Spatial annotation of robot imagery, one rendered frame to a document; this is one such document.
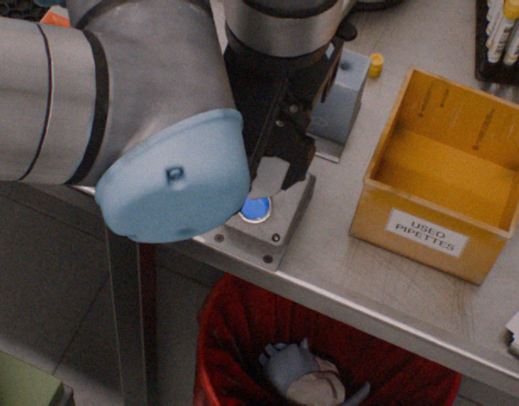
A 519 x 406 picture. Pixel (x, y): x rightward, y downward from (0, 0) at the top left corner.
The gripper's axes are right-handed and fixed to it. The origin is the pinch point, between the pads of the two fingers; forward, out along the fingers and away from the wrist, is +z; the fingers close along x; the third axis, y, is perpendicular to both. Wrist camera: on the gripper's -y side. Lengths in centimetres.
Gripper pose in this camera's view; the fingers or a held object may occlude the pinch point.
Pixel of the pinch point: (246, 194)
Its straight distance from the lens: 87.2
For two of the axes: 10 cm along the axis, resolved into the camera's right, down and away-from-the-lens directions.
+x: -9.1, -3.9, 1.4
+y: 4.1, -7.8, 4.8
